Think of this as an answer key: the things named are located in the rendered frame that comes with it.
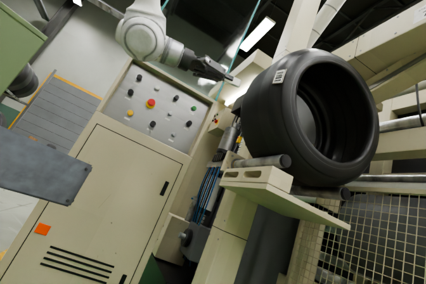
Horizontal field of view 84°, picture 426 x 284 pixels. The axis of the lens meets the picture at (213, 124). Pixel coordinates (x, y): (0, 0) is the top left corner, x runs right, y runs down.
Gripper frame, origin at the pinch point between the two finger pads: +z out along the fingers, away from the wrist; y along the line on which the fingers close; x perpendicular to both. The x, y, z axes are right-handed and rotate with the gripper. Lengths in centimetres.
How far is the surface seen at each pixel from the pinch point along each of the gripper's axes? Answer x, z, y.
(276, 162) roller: 25.7, 19.7, -7.8
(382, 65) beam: -42, 76, -3
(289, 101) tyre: 5.0, 17.9, -11.6
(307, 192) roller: 30, 47, 7
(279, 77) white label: -3.2, 13.2, -10.1
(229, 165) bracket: 25.7, 18.3, 24.5
